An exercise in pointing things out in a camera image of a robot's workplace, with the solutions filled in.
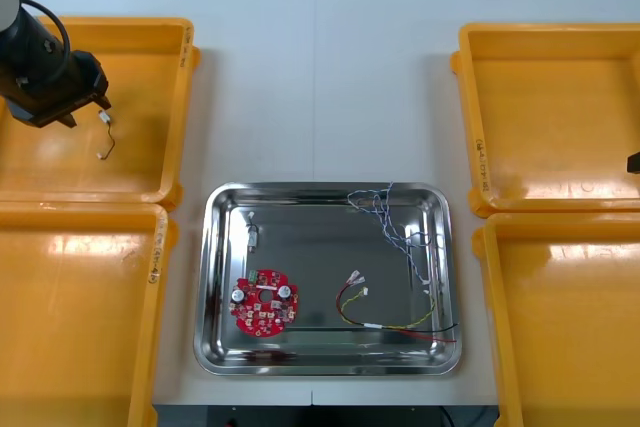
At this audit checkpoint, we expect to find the red black yellow wire harness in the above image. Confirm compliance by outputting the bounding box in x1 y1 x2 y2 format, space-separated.
335 269 460 344

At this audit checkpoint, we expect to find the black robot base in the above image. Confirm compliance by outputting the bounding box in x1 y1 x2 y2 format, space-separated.
152 404 501 427

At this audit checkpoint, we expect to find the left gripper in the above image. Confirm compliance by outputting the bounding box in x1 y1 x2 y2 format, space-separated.
4 49 113 130

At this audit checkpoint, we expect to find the blue-white twisted wire harness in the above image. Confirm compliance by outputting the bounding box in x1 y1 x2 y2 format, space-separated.
347 181 437 294

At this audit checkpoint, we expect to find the steel tray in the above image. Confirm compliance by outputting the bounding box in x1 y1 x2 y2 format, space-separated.
193 181 464 377

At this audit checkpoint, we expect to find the small metal solenoid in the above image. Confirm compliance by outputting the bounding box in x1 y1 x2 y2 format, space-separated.
96 109 117 162
245 213 262 254

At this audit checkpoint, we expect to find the yellow-orange plastic bin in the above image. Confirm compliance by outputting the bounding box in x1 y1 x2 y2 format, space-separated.
448 22 640 218
0 201 180 427
471 209 640 427
0 15 201 212

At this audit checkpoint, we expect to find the round red circuit board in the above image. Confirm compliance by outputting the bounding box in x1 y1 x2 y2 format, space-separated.
228 268 301 337

